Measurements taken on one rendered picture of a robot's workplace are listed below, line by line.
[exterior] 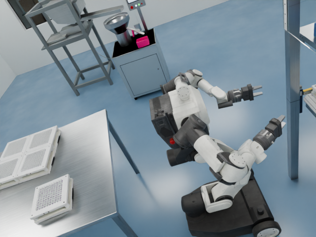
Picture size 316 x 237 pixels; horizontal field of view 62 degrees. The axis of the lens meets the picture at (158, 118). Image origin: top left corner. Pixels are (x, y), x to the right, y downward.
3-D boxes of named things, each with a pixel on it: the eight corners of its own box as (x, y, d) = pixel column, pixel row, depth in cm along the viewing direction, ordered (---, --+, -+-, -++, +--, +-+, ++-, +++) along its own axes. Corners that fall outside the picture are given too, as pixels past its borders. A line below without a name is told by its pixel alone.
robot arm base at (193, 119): (190, 154, 130) (172, 141, 128) (188, 143, 142) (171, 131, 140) (210, 131, 126) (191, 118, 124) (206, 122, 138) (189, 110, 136)
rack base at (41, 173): (20, 183, 199) (19, 181, 197) (29, 159, 218) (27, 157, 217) (50, 173, 196) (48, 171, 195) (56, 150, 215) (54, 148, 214)
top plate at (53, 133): (25, 155, 215) (24, 153, 214) (33, 135, 234) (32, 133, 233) (52, 146, 212) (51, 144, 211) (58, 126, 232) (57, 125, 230)
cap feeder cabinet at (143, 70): (132, 102, 397) (111, 59, 351) (133, 82, 441) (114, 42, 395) (172, 90, 387) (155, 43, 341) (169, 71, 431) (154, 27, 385)
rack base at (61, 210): (35, 224, 164) (34, 222, 163) (41, 193, 184) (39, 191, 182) (72, 209, 164) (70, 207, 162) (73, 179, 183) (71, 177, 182)
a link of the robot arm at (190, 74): (182, 81, 196) (172, 87, 177) (190, 66, 191) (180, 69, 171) (195, 89, 194) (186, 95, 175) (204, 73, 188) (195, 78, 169)
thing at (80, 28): (67, 113, 437) (7, 28, 346) (79, 80, 520) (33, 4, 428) (148, 87, 415) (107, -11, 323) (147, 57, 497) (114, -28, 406)
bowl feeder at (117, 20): (114, 53, 362) (101, 27, 339) (115, 42, 390) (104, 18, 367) (147, 41, 355) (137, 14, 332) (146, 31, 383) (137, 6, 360)
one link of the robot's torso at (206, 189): (208, 215, 204) (204, 206, 196) (202, 193, 220) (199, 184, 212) (234, 208, 201) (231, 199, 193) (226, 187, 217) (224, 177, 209)
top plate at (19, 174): (16, 179, 196) (14, 177, 194) (25, 155, 215) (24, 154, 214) (46, 169, 193) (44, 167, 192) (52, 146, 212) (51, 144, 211)
